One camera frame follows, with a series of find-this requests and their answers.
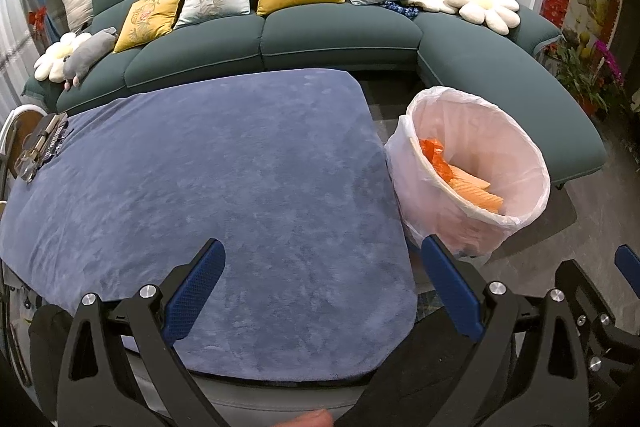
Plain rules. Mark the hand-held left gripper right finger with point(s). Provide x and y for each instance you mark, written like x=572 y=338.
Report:
x=452 y=292

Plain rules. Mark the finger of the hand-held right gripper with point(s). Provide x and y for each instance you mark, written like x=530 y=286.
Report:
x=627 y=259
x=590 y=297

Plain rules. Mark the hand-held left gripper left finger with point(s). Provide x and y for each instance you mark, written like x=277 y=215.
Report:
x=195 y=287

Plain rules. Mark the orange waffle cloth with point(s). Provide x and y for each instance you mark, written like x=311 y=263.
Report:
x=477 y=192

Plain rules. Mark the orange plastic bag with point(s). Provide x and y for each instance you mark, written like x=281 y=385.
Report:
x=435 y=159

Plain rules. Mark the trash bin with white liner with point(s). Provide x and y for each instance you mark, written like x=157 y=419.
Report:
x=500 y=142

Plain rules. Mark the person's left hand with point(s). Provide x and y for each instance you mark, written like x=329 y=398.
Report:
x=310 y=421

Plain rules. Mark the person's dark trouser leg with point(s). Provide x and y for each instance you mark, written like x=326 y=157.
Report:
x=425 y=367

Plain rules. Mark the blue plush tablecloth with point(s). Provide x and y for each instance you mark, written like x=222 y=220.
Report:
x=225 y=167

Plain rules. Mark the green potted plant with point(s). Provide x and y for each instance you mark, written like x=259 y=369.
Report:
x=580 y=77

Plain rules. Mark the purple orchid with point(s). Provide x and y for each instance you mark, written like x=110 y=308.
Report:
x=610 y=62

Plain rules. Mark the white and wooden chair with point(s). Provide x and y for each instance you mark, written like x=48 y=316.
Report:
x=20 y=117

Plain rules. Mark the grey plush toy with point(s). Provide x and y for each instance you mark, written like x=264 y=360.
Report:
x=87 y=54

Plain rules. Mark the teal curved sofa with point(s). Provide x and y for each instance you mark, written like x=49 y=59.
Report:
x=340 y=37

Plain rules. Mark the blue patterned cloth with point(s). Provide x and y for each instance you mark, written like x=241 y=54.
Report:
x=400 y=9

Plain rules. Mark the white sheer curtain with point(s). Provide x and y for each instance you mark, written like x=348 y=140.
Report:
x=15 y=47

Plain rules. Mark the red curtain tie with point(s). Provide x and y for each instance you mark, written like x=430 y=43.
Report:
x=37 y=18

